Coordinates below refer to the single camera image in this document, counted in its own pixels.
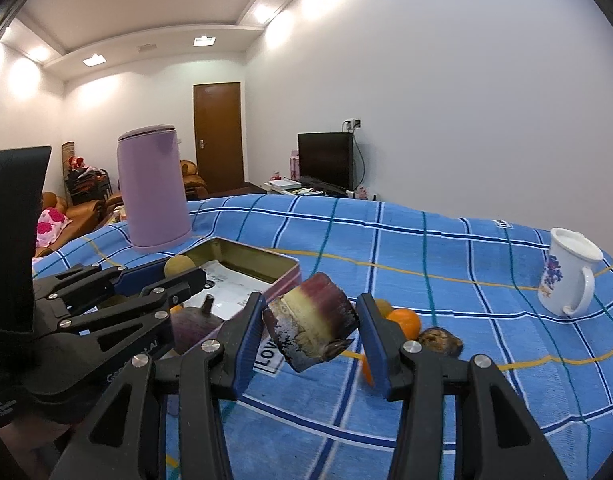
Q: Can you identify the small orange tangerine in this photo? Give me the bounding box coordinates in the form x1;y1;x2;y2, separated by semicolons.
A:
386;309;421;340

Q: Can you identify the large orange tangerine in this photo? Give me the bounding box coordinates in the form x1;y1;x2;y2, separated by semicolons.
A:
361;354;375;387

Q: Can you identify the purple sugarcane piece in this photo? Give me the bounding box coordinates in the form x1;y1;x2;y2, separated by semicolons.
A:
262;272;360;373

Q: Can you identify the brown round longan fruit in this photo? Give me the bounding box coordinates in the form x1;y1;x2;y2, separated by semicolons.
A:
375;298;393;318

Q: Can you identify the brown leather sofa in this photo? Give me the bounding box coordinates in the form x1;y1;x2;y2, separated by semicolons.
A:
33;159;210;258

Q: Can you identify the pink flower cushion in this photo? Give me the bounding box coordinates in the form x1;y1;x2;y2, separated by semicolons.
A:
35;207;71;248

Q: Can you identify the printed paper leaflet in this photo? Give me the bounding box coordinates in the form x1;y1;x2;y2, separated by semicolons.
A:
184;260;270;321

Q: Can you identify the purple electric kettle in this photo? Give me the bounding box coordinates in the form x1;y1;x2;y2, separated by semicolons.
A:
116;125;192;252

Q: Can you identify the pink metal tin box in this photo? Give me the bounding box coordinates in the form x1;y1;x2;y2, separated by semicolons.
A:
185;237;302;301

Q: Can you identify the white printed mug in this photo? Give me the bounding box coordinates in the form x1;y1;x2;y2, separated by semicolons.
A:
538;228;603;318

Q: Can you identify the white set-top box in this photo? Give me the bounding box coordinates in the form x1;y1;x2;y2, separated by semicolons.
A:
267;178;302;192

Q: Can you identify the brown wooden door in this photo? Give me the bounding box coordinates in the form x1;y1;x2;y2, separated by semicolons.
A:
194;82;244;193

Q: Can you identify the pink box beside television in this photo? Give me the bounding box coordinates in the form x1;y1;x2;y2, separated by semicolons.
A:
289;150;300;181

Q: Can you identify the black television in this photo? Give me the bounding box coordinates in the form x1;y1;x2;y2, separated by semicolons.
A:
298;131;354;191

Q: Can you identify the wall power socket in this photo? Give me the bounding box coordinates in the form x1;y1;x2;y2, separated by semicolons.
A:
343;118;362;131

